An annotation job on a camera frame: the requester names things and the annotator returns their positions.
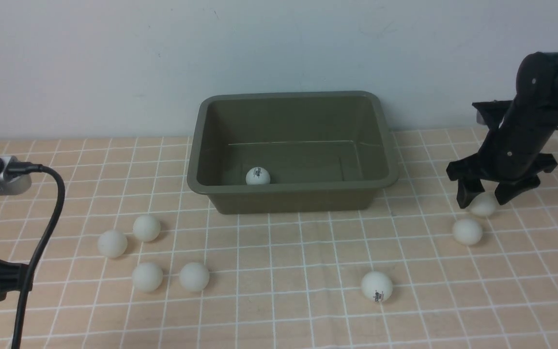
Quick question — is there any olive green plastic bin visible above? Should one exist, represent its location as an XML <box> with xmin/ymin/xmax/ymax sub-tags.
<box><xmin>187</xmin><ymin>91</ymin><xmax>399</xmax><ymax>215</ymax></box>

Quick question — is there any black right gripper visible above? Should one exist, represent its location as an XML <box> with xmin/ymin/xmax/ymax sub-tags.
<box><xmin>447</xmin><ymin>101</ymin><xmax>558</xmax><ymax>208</ymax></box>

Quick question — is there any white ball with logo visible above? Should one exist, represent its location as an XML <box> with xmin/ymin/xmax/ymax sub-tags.
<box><xmin>360</xmin><ymin>271</ymin><xmax>393</xmax><ymax>302</ymax></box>

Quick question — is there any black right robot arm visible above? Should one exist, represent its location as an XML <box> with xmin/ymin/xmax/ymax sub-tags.
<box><xmin>447</xmin><ymin>52</ymin><xmax>558</xmax><ymax>208</ymax></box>

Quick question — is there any black left camera cable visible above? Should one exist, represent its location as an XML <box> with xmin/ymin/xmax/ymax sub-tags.
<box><xmin>5</xmin><ymin>163</ymin><xmax>65</xmax><ymax>349</ymax></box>

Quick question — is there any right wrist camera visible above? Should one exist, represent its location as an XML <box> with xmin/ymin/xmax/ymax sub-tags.
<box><xmin>472</xmin><ymin>101</ymin><xmax>513</xmax><ymax>130</ymax></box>

